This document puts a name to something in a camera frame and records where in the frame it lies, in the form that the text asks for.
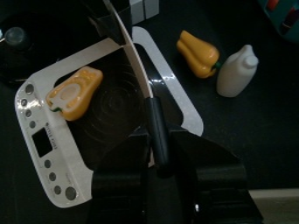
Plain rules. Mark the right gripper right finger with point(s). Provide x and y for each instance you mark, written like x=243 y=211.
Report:
x=218 y=180

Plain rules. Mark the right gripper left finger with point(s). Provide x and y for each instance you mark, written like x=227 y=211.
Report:
x=121 y=180

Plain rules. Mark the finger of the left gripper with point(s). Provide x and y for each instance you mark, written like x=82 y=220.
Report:
x=111 y=27
x=145 y=10

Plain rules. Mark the yellow toy squash half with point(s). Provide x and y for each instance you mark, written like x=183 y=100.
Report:
x=198 y=55
x=74 y=96

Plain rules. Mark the black pot lid with knob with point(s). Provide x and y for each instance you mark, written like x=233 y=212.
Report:
x=15 y=36

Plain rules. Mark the small white toy bottle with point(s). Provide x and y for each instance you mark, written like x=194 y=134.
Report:
x=235 y=75

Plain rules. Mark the teal basket orange rim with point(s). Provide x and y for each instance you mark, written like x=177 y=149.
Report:
x=289 y=30

